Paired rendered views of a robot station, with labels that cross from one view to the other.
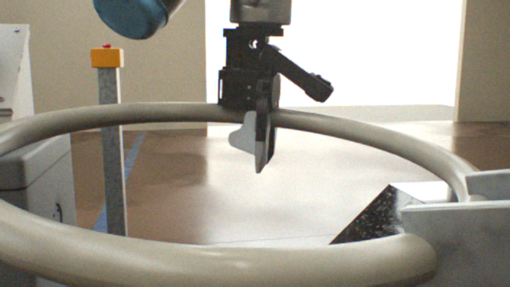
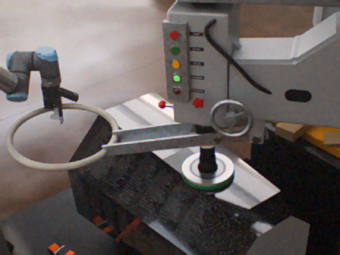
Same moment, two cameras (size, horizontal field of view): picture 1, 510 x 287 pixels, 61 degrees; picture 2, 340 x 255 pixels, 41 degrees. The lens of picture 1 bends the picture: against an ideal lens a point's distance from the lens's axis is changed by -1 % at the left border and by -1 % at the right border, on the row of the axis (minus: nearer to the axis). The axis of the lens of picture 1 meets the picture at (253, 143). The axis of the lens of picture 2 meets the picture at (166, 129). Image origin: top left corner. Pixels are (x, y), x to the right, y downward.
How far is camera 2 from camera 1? 1.65 m
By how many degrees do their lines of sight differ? 32
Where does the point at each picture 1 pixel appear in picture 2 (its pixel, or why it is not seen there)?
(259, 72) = (56, 98)
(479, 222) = (111, 147)
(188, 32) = not seen: outside the picture
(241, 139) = (55, 116)
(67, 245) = (62, 166)
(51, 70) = not seen: outside the picture
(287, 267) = (89, 160)
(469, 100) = not seen: outside the picture
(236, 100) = (50, 106)
